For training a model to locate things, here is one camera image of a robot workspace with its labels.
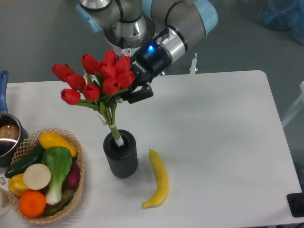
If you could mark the purple red onion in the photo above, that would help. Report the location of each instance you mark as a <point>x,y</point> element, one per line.
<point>73,178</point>

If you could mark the black device at table edge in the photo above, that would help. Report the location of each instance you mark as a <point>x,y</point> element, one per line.
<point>296,204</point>

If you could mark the dark grey ribbed vase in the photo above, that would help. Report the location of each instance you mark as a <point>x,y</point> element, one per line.
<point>122,160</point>

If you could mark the green chili pepper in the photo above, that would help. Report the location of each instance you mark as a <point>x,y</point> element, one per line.
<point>59,207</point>

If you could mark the green bok choy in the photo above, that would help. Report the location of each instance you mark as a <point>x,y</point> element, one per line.
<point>59,160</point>

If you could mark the yellow banana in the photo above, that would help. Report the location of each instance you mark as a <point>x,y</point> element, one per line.
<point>162,179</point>

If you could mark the blue bag background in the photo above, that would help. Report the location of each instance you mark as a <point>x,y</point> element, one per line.
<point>284,15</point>

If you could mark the garlic clove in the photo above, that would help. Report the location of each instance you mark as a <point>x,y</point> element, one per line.
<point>2,181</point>

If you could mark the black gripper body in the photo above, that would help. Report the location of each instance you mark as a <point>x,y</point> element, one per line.
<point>147,63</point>

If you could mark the yellow bell pepper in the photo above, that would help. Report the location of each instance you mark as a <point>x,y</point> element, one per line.
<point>17,185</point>

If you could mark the blue handled saucepan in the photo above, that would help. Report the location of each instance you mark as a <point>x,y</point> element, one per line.
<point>12,133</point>

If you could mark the dark green cucumber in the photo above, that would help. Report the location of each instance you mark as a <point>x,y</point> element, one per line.
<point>32,157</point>

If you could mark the red tulip bouquet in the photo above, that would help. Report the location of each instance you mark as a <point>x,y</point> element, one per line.
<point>102,81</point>

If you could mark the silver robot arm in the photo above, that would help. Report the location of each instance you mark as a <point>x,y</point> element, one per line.
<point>154,33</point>

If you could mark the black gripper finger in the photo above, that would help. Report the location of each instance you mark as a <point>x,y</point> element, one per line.
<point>132,97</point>

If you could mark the yellow squash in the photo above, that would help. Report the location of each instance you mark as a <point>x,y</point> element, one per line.
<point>52,139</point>

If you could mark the woven wicker basket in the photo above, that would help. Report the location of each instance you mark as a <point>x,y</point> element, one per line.
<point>23,149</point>

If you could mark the orange fruit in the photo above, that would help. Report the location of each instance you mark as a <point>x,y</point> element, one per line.
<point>32,203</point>

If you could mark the white frame right edge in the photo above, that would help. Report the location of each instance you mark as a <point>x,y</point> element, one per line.
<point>294,108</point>

